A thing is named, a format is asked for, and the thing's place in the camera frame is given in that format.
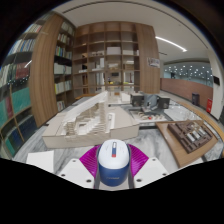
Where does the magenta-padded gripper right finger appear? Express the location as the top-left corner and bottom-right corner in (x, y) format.
(127, 143), (170, 189)

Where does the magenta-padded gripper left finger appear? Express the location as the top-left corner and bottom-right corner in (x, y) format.
(57, 144), (101, 190)

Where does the white and blue computer mouse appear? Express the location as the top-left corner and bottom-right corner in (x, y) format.
(96, 138), (132, 189)

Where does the white mouse pad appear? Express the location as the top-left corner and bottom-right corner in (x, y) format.
(25, 150), (55, 174)

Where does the brown architectural model on board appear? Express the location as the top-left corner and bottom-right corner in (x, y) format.
(155, 119), (220, 169)

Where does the white architectural model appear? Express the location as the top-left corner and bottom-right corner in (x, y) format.
(41, 90), (141, 150)

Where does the flat white model with pieces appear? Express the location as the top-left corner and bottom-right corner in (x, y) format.
(128, 106), (168, 127)

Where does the dark grey block model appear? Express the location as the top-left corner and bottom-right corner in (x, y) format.
(129, 92), (171, 110)

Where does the dark waste bin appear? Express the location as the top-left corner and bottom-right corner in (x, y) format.
(191, 92), (201, 107)

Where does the red standing sign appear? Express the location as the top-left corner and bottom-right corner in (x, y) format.
(206, 98), (214, 115)

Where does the wooden bookshelf with books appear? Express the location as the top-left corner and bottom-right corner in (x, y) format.
(0, 12), (77, 160)

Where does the group of round ceiling lights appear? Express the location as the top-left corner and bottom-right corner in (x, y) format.
(163, 64), (213, 81)

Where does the small poster on wood panel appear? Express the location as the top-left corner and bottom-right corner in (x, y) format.
(147, 57), (161, 69)

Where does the wooden display shelf unit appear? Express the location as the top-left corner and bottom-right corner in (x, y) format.
(72, 21), (162, 100)

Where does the long ceiling light strip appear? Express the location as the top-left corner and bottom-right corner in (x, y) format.
(154, 35), (188, 53)

